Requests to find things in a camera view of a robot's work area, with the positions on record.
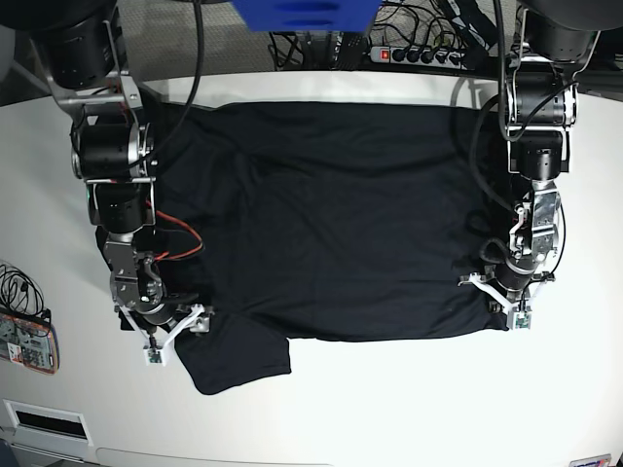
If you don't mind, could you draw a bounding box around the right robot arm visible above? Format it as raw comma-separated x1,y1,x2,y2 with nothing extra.
1,1,202,339

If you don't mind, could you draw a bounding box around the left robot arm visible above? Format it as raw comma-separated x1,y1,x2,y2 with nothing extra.
459,1,622,329

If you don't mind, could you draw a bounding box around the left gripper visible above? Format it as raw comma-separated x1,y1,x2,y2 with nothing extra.
476,260,555,310

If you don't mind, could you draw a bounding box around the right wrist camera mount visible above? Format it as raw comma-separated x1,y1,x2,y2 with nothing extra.
132,328,185,366

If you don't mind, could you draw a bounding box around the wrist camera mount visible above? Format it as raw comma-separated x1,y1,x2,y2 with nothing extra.
458,272,556,331
132,328,185,366

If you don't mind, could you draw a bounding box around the orange printed pouch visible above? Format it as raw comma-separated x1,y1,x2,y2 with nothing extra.
1,312,60,375

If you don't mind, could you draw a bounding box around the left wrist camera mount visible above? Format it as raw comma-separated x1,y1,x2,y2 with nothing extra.
458,272,556,331

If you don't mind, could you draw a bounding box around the white power strip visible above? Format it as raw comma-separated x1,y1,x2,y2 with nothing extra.
369,46,466,70

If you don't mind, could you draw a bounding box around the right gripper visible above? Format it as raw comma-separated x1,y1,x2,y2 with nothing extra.
116,293,214,337

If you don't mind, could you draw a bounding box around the sticker card at edge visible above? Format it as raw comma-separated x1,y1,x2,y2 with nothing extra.
568,453,612,467

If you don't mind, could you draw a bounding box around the blue plastic stool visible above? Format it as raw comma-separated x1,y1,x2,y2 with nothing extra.
232,0,381,32

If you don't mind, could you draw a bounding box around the black box under stool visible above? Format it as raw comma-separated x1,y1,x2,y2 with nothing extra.
334,32,368,71

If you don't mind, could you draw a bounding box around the black T-shirt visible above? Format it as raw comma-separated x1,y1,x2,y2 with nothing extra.
139,102,506,395

